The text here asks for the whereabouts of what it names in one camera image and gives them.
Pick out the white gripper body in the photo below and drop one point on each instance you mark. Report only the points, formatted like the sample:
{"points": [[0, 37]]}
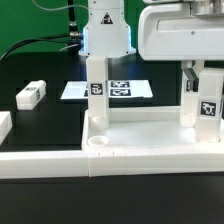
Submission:
{"points": [[179, 30]]}

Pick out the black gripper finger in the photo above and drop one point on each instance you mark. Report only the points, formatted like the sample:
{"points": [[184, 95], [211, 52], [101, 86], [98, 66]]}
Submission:
{"points": [[192, 80]]}

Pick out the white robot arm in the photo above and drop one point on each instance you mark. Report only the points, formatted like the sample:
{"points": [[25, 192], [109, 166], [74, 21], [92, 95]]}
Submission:
{"points": [[106, 32]]}

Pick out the fiducial marker sheet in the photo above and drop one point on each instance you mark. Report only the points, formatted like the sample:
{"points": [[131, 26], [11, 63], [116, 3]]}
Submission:
{"points": [[117, 89]]}

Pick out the white L-shaped guide fence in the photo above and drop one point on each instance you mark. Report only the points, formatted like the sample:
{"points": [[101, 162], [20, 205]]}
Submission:
{"points": [[46, 164]]}

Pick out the white block at left edge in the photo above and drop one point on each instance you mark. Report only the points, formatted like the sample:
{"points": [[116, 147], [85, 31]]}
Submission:
{"points": [[5, 124]]}

